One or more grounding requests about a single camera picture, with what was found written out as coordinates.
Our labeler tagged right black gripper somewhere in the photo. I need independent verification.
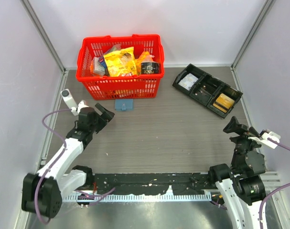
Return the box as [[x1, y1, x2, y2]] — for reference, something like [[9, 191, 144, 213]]
[[223, 115, 267, 170]]

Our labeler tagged blue card holder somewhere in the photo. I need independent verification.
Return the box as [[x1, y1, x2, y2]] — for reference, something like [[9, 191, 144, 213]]
[[114, 99, 134, 111]]

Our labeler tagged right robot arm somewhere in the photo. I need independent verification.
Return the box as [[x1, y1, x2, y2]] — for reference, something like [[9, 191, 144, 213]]
[[207, 116, 267, 229]]

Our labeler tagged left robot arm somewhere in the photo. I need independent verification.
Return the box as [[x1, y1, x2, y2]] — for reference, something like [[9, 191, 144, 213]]
[[21, 101, 115, 224]]

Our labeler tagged gold cards stack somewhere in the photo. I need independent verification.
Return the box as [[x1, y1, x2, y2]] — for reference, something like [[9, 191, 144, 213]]
[[213, 93, 235, 113]]

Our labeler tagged white cards stack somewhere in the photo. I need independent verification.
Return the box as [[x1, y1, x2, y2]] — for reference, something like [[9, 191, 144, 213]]
[[179, 73, 198, 91]]

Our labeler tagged black three-compartment tray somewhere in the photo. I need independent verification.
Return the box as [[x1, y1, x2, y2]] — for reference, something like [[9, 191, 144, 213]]
[[172, 64, 243, 118]]

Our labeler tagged white bottle grey cap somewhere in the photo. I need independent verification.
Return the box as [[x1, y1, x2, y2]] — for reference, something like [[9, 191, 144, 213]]
[[61, 89, 78, 116]]

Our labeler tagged red plastic shopping basket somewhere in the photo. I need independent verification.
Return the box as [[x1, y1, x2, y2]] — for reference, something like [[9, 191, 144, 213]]
[[76, 34, 164, 100]]

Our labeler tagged grey small box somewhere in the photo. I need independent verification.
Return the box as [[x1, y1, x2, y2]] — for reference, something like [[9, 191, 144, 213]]
[[90, 57, 105, 76]]

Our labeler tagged yellow chips bag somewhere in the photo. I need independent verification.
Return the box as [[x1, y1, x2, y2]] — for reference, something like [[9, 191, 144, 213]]
[[104, 47, 137, 77]]

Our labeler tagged black round tin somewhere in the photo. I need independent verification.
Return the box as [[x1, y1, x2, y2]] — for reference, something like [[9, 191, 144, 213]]
[[140, 61, 160, 74]]

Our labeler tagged orange snack bag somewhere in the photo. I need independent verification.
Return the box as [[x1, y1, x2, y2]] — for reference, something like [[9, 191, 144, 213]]
[[135, 51, 154, 71]]

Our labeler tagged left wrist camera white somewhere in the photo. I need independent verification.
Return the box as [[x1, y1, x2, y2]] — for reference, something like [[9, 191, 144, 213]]
[[71, 100, 88, 116]]

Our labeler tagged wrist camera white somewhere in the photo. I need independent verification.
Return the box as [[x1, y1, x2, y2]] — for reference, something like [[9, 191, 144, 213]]
[[71, 100, 88, 116], [248, 130, 281, 149]]

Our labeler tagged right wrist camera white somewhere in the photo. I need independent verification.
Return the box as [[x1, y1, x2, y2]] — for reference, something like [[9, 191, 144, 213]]
[[248, 130, 281, 149]]

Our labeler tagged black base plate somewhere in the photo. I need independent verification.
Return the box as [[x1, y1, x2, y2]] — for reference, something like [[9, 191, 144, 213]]
[[75, 173, 217, 196]]

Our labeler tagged slotted cable duct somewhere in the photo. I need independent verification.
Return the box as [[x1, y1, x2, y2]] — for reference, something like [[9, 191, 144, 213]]
[[62, 191, 212, 204]]

